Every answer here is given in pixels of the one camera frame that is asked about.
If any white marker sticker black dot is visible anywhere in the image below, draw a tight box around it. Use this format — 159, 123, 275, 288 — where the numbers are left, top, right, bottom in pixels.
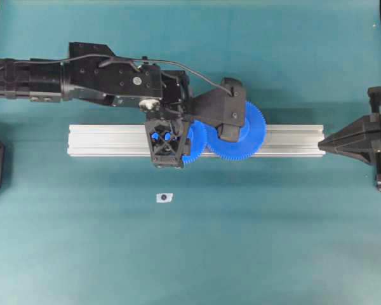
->
156, 193, 173, 203

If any large blue plastic gear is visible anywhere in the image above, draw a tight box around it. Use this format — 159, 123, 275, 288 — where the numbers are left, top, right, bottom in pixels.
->
204, 100, 267, 161

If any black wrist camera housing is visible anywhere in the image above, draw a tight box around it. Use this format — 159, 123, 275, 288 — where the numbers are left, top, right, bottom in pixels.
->
190, 78, 246, 142

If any silver aluminium extrusion rail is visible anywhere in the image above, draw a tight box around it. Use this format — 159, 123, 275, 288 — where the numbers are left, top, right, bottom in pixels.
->
67, 125, 326, 158

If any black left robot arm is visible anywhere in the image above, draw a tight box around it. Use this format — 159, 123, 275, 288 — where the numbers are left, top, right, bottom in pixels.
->
0, 42, 192, 168

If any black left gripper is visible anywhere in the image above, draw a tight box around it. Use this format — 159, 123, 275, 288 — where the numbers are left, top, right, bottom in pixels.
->
144, 113, 191, 168

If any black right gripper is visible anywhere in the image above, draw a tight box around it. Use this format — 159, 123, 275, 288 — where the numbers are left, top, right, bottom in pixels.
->
317, 86, 381, 192

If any small blue plastic gear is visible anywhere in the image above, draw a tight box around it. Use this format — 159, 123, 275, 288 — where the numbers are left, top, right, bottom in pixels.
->
183, 121, 207, 165

